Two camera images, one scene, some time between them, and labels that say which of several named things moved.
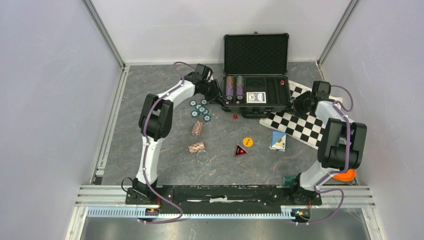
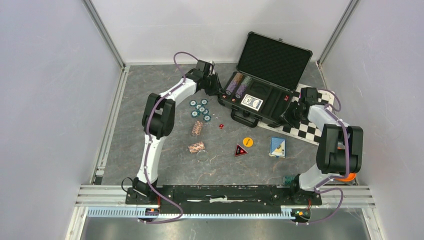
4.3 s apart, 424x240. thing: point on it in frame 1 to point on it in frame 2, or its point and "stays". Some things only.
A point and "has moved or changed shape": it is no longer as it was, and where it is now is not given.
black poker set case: x=255 y=81 has moved or changed shape
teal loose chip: x=194 y=113 stays
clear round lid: x=202 y=156 stays
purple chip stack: x=240 y=92 has moved or changed shape
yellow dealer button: x=248 y=142 stays
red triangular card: x=239 y=151 stays
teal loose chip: x=207 y=118 stays
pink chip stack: x=196 y=147 stays
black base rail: x=222 y=199 stays
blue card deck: x=278 y=141 has moved or changed shape
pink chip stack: x=196 y=128 stays
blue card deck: x=256 y=97 to x=252 y=102
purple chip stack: x=229 y=91 has moved or changed shape
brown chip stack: x=230 y=80 to x=238 y=78
